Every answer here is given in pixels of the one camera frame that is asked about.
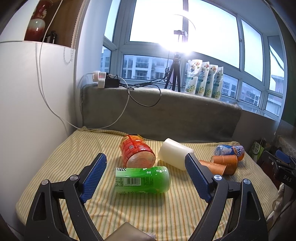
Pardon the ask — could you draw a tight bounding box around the white cabinet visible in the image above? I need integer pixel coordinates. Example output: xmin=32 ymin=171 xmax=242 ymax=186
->
xmin=1 ymin=41 xmax=75 ymax=231

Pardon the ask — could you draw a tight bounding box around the far copper paper cup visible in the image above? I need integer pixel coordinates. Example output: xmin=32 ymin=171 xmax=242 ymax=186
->
xmin=210 ymin=155 xmax=238 ymax=175

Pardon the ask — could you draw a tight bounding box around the blue orange plastic cup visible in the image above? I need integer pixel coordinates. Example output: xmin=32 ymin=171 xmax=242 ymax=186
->
xmin=214 ymin=145 xmax=245 ymax=161

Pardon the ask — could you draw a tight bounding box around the black power adapter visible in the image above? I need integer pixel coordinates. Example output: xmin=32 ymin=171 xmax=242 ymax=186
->
xmin=104 ymin=73 xmax=120 ymax=88

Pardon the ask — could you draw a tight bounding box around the red white vase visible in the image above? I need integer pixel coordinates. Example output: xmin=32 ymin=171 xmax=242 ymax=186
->
xmin=24 ymin=0 xmax=53 ymax=41

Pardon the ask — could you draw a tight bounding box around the copper paper cup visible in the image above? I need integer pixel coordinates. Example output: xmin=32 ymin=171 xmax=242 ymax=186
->
xmin=199 ymin=160 xmax=226 ymax=176
xmin=210 ymin=155 xmax=238 ymax=175

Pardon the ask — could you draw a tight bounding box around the green plastic cup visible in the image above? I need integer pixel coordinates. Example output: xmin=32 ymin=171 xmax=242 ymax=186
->
xmin=115 ymin=166 xmax=171 ymax=194

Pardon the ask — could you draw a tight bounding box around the red orange plastic cup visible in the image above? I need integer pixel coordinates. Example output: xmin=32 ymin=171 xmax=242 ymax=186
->
xmin=119 ymin=135 xmax=156 ymax=168

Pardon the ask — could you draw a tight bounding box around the black tripod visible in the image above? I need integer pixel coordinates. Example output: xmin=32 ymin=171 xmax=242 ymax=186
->
xmin=164 ymin=29 xmax=187 ymax=93

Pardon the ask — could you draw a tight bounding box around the dark small bottle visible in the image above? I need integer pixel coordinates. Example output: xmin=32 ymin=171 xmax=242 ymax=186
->
xmin=44 ymin=31 xmax=57 ymax=44

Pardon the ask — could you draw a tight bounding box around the white plastic cup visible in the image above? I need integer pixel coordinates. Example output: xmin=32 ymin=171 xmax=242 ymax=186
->
xmin=158 ymin=138 xmax=194 ymax=171

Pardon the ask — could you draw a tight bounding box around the white cable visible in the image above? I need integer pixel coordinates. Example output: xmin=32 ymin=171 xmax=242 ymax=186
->
xmin=36 ymin=0 xmax=131 ymax=131

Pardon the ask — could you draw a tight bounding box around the near copper paper cup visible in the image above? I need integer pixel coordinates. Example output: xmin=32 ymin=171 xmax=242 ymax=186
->
xmin=199 ymin=160 xmax=226 ymax=176

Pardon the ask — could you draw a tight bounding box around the green snack bag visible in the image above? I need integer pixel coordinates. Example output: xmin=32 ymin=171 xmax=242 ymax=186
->
xmin=249 ymin=138 xmax=266 ymax=162

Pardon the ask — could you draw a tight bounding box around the white power strip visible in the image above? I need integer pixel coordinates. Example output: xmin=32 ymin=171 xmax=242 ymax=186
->
xmin=92 ymin=71 xmax=111 ymax=89

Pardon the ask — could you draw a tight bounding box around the black cable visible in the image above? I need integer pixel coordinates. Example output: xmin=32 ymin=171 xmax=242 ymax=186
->
xmin=117 ymin=52 xmax=176 ymax=108

